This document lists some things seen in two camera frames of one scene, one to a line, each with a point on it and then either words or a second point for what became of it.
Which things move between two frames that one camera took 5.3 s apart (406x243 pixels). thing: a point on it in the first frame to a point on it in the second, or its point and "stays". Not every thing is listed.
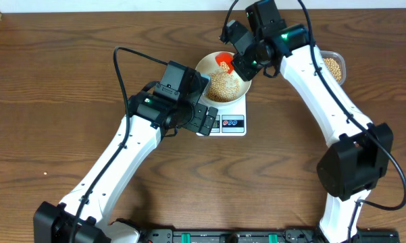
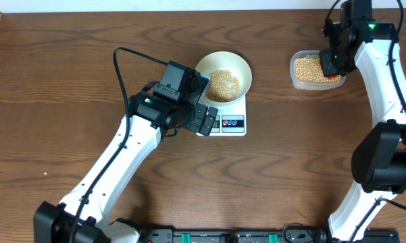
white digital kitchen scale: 230,121 stays
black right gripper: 245,73 to 325,56
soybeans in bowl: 222,86 stays
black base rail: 200,235 stays
